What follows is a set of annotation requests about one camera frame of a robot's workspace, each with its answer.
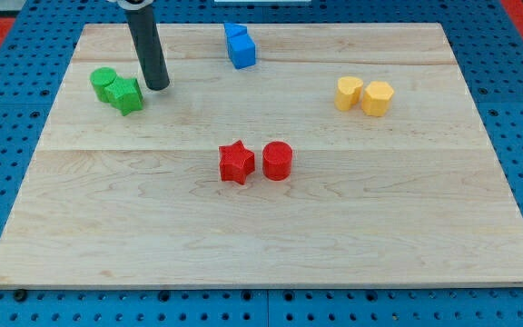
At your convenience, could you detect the blue triangle block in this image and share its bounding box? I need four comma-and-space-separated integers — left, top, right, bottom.
223, 22, 247, 39

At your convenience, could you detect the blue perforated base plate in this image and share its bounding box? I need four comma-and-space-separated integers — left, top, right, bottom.
0, 1, 523, 326

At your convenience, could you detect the green cylinder block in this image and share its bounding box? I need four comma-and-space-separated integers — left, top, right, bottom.
89, 67, 117, 103

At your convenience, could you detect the yellow hexagon block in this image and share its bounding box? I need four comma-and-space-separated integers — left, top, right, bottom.
361, 81, 394, 117

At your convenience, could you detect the red star block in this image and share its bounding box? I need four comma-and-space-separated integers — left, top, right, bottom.
219, 140, 255, 184

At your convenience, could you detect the blue cube block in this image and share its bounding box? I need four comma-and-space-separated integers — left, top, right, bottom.
227, 34, 256, 69

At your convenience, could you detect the green star block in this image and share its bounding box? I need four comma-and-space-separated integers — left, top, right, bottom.
105, 76, 143, 116

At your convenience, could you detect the red cylinder block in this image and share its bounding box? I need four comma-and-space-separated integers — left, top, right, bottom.
262, 141, 293, 181

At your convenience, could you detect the yellow heart block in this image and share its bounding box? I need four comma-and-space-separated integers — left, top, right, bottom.
334, 76, 364, 111

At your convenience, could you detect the light wooden board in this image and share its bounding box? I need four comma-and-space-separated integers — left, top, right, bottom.
0, 23, 523, 290

